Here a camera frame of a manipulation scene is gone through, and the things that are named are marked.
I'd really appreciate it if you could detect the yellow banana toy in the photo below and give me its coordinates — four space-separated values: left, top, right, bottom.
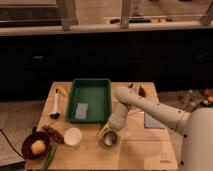
57 86 69 98

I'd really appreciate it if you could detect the grey cloth on table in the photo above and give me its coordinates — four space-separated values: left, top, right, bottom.
145 114 165 129

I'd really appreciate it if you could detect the green vegetable stalk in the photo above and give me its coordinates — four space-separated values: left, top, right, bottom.
41 144 57 171

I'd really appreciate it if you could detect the dark brown bowl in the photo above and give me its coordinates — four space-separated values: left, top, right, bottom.
21 131 50 160

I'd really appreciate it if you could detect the white cup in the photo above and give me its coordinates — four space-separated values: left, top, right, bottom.
64 127 82 147

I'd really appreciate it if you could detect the black cable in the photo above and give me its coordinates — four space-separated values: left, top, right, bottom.
0 128 26 161

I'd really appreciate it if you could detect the green plastic tray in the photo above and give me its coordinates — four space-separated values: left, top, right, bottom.
65 79 111 124

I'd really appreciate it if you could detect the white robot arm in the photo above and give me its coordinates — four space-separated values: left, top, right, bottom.
108 86 213 171

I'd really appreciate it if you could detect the grey sponge in tray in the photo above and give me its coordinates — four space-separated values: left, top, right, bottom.
75 103 88 119

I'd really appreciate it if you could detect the yellow potato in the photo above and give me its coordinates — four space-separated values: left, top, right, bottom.
31 140 46 155

